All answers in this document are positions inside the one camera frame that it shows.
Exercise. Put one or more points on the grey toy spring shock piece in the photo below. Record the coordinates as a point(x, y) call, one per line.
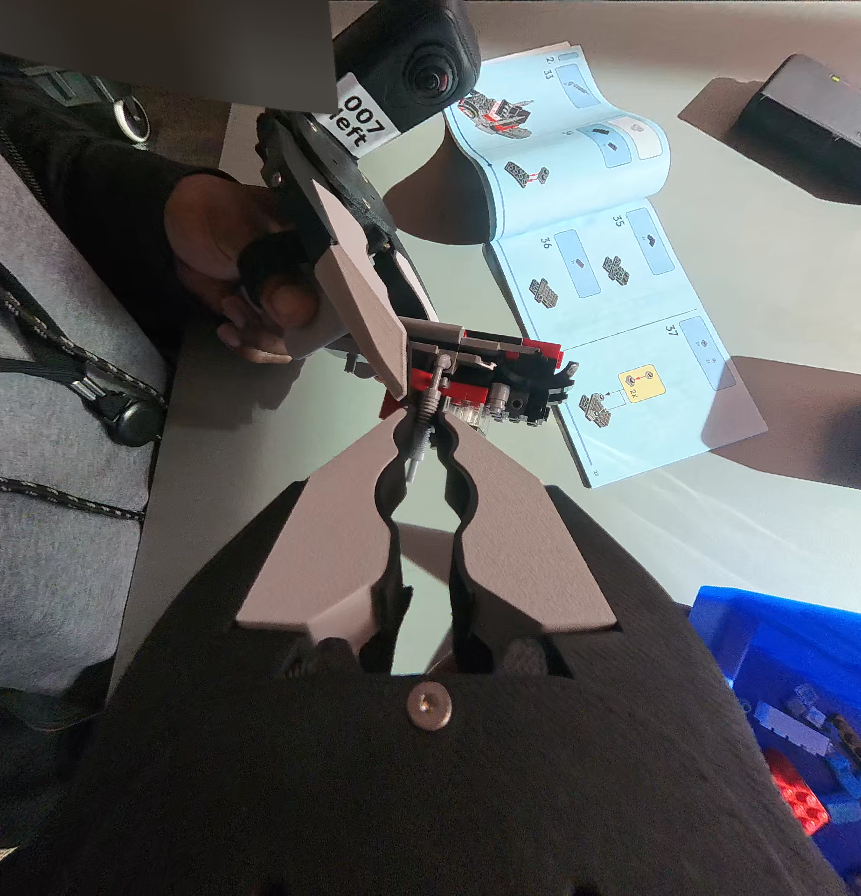
point(425, 413)

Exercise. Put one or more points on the white desk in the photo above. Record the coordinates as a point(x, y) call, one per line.
point(682, 525)

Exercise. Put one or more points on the person's left hand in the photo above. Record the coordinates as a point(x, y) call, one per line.
point(213, 224)

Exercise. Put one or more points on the grey fabric clothing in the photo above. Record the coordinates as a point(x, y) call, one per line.
point(53, 595)

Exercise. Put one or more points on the person's left forearm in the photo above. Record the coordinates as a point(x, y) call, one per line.
point(109, 196)

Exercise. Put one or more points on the black flat box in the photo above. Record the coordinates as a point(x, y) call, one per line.
point(808, 133)

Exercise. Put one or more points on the toy brick vehicle model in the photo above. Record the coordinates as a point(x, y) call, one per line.
point(514, 378)

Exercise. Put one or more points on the blue plastic bin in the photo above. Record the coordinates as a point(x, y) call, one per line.
point(787, 644)

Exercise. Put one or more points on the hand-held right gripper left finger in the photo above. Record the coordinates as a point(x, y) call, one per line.
point(311, 553)

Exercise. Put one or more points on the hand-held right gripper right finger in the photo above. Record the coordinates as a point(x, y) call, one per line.
point(535, 553)

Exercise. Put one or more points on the pile of loose toy bricks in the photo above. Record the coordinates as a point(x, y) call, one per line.
point(794, 798)

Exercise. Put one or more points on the light blue instruction booklet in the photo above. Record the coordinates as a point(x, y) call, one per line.
point(612, 315)

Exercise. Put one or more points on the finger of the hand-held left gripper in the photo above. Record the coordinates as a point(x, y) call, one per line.
point(411, 287)
point(367, 315)

